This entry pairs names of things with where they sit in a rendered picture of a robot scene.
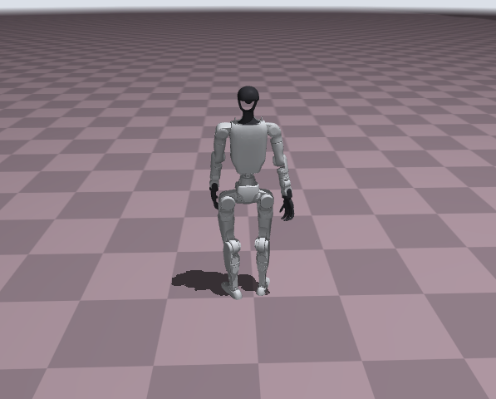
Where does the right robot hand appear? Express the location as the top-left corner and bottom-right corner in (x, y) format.
(279, 189), (294, 221)

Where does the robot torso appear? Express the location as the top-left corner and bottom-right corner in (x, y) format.
(229, 117), (268, 204)

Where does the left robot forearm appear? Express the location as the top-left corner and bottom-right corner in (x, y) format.
(209, 152), (222, 189)

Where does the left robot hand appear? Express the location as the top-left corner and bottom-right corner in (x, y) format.
(209, 183), (219, 209)

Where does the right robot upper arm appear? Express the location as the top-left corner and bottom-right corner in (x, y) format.
(266, 122), (284, 166)

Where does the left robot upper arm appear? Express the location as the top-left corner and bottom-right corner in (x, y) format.
(213, 122), (231, 163)

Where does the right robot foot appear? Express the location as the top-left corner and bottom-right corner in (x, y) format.
(256, 277), (270, 296)

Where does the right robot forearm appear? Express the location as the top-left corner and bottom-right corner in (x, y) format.
(277, 155), (292, 196)

